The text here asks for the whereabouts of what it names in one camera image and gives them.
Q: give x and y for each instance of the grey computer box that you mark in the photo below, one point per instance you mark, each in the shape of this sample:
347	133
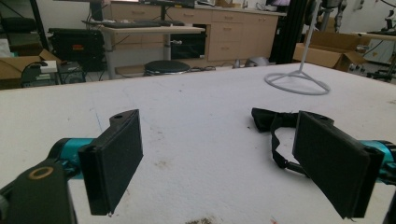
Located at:
51	74

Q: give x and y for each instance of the open cardboard box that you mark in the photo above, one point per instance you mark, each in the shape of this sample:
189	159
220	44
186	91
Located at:
330	49

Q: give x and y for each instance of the flat cardboard box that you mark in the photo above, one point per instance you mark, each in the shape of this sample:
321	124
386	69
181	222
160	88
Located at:
18	67

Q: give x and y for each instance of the black keyboard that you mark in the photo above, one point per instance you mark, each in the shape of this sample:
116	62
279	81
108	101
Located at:
131	24

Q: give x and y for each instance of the black round stool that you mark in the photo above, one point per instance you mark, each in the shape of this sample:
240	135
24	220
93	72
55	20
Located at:
167	67

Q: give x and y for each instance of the black metal frame post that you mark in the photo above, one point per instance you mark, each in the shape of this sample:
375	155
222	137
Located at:
288	31

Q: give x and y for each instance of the black equipment case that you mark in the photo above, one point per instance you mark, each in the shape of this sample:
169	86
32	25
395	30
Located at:
76	46

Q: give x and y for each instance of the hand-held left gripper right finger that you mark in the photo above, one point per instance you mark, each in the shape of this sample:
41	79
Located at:
336	161

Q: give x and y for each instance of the beige drawer cabinet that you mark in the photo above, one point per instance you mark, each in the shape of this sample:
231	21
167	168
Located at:
230	31

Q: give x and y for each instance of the wooden desk with metal legs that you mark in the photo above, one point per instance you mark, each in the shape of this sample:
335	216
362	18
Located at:
149	30

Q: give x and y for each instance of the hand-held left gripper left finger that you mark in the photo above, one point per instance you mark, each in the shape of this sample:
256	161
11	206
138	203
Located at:
112	161

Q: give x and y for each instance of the black monitor stand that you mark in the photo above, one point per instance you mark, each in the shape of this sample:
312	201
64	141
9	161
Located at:
97	11

